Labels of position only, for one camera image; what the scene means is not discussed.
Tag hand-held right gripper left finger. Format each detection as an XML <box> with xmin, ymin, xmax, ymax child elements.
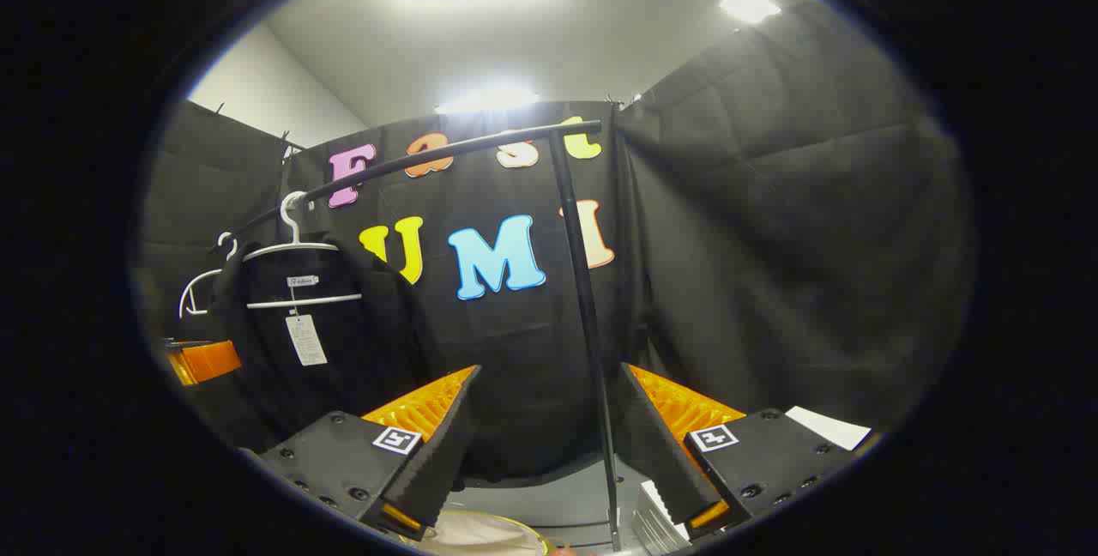
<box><xmin>244</xmin><ymin>365</ymin><xmax>483</xmax><ymax>541</ymax></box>

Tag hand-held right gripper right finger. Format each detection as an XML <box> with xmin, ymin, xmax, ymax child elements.
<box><xmin>619</xmin><ymin>362</ymin><xmax>859</xmax><ymax>540</ymax></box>

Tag beige laundry hamper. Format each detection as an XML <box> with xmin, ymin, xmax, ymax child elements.
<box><xmin>412</xmin><ymin>509</ymin><xmax>554</xmax><ymax>556</ymax></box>

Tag black knit sweater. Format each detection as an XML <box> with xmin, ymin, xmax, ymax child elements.
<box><xmin>193</xmin><ymin>234</ymin><xmax>451</xmax><ymax>471</ymax></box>

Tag white clothes hanger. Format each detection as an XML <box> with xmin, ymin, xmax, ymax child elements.
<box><xmin>243</xmin><ymin>190</ymin><xmax>364</xmax><ymax>311</ymax></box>
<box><xmin>178</xmin><ymin>233</ymin><xmax>241</xmax><ymax>318</ymax></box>

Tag black clothes rack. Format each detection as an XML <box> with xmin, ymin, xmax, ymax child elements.
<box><xmin>210</xmin><ymin>120</ymin><xmax>623</xmax><ymax>553</ymax></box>

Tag white ribbed object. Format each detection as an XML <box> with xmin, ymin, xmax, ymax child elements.
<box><xmin>632</xmin><ymin>480</ymin><xmax>691</xmax><ymax>553</ymax></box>

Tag white paper sheet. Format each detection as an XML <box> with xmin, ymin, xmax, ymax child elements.
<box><xmin>785</xmin><ymin>406</ymin><xmax>873</xmax><ymax>452</ymax></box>

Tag black backdrop cloth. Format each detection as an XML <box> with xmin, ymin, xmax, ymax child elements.
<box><xmin>137</xmin><ymin>3</ymin><xmax>979</xmax><ymax>484</ymax></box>

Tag long ceiling light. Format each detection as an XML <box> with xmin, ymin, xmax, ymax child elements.
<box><xmin>433</xmin><ymin>86</ymin><xmax>541</xmax><ymax>116</ymax></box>

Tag small ceiling light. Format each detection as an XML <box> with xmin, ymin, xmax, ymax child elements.
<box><xmin>719</xmin><ymin>0</ymin><xmax>783</xmax><ymax>25</ymax></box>

